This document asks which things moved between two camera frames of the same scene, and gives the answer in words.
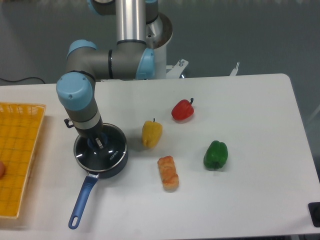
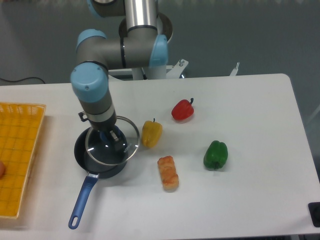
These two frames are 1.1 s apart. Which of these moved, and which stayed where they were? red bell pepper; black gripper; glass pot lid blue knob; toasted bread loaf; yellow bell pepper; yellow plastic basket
Moved: glass pot lid blue knob; black gripper
Stayed: yellow bell pepper; yellow plastic basket; red bell pepper; toasted bread loaf
